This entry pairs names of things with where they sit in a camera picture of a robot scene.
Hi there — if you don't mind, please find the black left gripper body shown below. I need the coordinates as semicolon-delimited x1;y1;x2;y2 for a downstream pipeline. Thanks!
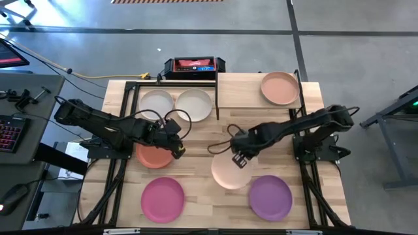
155;130;187;161

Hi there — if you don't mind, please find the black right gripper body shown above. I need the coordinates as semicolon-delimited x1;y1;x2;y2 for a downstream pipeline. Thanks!
230;129;263;158

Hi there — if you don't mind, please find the pale peach plate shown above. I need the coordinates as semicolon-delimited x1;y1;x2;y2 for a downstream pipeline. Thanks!
211;151;254;191

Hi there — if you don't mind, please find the red-orange plate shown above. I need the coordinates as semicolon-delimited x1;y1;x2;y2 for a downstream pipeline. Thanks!
135;142;176;170

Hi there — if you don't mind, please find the light grey plate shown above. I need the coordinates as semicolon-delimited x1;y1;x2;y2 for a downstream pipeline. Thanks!
139;89;174;121

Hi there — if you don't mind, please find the purple plate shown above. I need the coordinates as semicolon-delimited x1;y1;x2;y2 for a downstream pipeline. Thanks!
248;175;293;222

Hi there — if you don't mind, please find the magenta pink plate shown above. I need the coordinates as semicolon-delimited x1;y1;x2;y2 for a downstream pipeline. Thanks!
140;177;185;224

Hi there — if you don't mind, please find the tan brown plate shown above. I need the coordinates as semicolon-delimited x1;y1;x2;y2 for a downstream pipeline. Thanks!
260;70;300;106

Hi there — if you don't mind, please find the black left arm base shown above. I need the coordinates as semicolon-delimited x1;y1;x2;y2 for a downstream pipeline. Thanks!
80;138;133;161

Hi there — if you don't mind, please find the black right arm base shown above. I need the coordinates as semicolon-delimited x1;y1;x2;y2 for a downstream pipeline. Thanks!
293;134;352;163

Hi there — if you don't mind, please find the wooden shelf board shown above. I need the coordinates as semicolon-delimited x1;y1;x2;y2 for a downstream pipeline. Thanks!
217;72;302;109

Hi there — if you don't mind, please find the red black power station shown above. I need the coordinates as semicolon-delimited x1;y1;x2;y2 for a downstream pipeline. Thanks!
163;55;227;81

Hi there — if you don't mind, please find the white paper sheet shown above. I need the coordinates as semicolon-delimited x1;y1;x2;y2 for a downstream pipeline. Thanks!
57;142;89;181

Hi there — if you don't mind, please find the black desk bar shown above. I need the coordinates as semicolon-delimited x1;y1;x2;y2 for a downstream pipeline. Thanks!
34;142;89;176

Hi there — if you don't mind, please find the grey desk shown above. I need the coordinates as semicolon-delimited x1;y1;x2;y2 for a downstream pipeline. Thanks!
0;72;65;231

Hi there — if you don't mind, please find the grey metal stand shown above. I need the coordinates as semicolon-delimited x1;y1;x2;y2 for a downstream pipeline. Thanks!
359;84;418;190

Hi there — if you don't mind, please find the black clamp tool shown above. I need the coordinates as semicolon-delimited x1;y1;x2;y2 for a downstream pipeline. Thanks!
0;86;52;110

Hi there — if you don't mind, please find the black keyboard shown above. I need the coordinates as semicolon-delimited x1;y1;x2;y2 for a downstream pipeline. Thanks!
0;114;31;153

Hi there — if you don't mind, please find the black computer mouse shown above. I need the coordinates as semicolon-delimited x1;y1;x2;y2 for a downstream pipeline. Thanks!
0;184;29;216

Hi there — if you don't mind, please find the black desk monitor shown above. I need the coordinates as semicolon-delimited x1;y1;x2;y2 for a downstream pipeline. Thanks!
0;39;30;69

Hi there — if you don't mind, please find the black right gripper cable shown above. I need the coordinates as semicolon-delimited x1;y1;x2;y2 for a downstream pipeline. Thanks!
207;123;244;155

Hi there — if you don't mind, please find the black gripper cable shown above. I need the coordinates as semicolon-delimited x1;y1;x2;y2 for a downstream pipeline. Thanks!
130;108;193;142
207;123;244;155

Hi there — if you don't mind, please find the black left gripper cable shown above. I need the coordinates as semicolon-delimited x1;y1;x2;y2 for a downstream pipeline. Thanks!
130;108;193;142

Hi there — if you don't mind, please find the black metal frame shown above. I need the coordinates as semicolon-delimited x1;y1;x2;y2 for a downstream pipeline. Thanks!
73;69;353;229

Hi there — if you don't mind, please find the black front rail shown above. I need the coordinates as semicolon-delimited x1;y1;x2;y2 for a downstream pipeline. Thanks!
0;224;418;235

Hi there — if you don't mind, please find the yellow floor cable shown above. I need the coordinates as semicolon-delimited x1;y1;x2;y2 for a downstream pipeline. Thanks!
0;32;152;80

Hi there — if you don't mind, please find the white rail bracket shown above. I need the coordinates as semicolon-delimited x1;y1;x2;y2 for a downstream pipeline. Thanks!
103;228;141;235
286;229;323;235

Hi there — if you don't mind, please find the black floor cable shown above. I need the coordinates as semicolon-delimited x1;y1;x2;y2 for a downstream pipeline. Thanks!
0;36;106;100

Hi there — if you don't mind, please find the metal caster frame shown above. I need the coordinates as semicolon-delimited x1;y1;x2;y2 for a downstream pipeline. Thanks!
0;0;37;27

